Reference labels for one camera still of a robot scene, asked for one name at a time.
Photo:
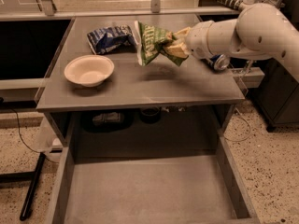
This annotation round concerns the dark cabinet at right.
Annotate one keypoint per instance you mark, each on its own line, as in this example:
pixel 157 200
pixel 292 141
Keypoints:
pixel 277 96

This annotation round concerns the green jalapeno chip bag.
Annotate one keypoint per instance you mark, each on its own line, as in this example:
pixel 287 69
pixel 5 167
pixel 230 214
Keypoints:
pixel 150 41

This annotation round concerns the blue chip bag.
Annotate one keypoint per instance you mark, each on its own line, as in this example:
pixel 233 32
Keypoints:
pixel 106 39

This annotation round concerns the black metal floor bar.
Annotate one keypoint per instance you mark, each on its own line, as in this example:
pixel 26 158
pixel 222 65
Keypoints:
pixel 33 178

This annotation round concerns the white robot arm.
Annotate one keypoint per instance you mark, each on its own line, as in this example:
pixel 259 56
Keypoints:
pixel 260 32

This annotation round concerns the white paper bowl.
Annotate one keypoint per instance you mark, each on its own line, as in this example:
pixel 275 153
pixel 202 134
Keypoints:
pixel 89 70

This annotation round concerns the dark packet under counter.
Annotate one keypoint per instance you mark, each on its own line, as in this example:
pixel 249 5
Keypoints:
pixel 106 121

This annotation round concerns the grey open drawer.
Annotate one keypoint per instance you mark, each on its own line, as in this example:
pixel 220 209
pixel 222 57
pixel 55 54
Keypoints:
pixel 112 180

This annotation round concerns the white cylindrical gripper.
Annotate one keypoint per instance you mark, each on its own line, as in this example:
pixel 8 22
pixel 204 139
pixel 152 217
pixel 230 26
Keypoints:
pixel 196 41

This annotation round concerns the blue soda can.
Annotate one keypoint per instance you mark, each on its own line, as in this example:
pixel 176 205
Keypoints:
pixel 218 62

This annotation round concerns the dark cup under counter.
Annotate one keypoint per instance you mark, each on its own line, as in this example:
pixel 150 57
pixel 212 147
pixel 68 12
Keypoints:
pixel 150 115

